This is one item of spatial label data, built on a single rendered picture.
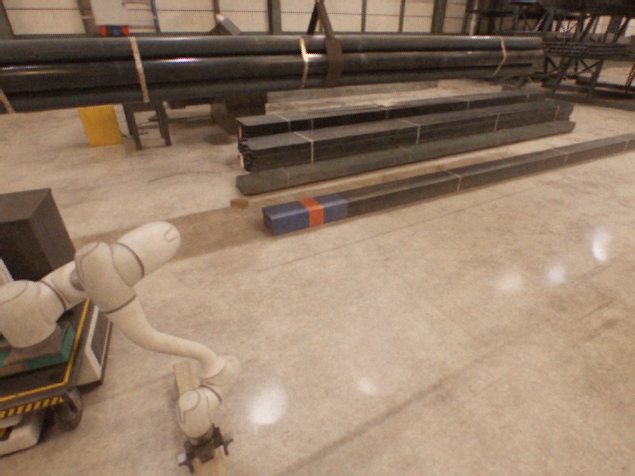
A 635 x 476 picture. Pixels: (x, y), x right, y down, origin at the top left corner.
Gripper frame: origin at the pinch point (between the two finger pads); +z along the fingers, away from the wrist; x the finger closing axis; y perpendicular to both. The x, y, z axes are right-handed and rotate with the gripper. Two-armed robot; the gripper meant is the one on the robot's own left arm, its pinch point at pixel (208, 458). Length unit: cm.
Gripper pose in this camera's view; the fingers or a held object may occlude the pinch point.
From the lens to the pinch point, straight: 160.9
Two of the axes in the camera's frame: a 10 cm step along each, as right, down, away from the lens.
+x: -8.8, 2.5, -4.1
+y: -4.8, -4.5, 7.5
